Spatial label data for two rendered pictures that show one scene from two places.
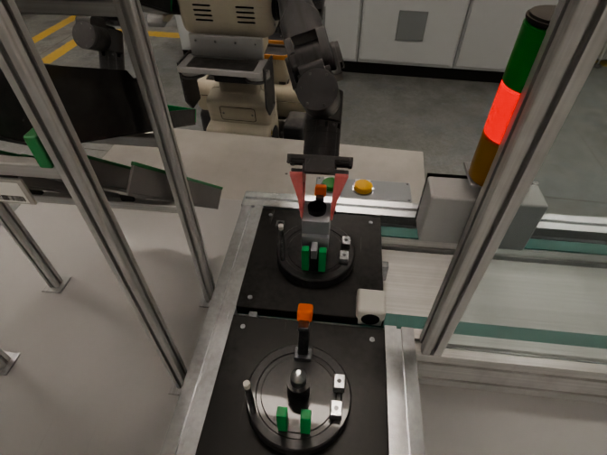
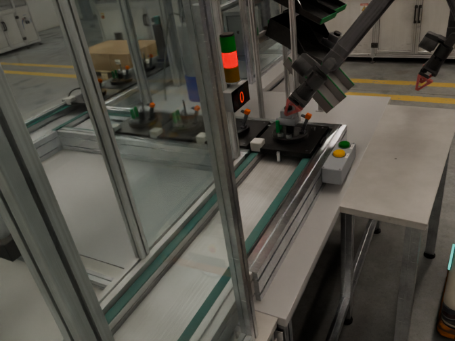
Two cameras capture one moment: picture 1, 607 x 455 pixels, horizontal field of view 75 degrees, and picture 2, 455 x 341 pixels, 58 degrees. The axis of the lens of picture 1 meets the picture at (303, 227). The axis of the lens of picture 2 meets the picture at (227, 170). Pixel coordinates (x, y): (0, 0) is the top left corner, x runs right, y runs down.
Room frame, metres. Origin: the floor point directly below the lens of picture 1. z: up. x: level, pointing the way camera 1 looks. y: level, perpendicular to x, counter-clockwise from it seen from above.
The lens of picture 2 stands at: (0.86, -1.45, 1.69)
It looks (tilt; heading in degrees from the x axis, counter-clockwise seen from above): 30 degrees down; 116
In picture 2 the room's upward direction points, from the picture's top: 9 degrees counter-clockwise
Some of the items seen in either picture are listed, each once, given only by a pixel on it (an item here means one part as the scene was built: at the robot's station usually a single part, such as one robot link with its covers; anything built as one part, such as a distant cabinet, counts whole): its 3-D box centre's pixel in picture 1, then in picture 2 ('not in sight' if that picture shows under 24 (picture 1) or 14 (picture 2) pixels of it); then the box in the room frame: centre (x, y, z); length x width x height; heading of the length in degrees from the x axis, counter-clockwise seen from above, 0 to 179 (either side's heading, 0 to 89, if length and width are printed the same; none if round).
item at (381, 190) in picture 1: (361, 199); (339, 162); (0.67, -0.13, 0.93); 0.21 x 0.07 x 0.06; 84
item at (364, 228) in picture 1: (315, 259); (290, 138); (0.47, -0.02, 0.96); 0.24 x 0.24 x 0.02; 84
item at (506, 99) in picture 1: (520, 111); (229, 58); (0.33, -0.20, 1.33); 0.05 x 0.05 x 0.05
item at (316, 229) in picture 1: (316, 226); (286, 115); (0.46, -0.02, 1.06); 0.08 x 0.04 x 0.07; 174
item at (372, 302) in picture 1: (369, 307); (257, 145); (0.36, -0.11, 0.97); 0.05 x 0.05 x 0.04; 84
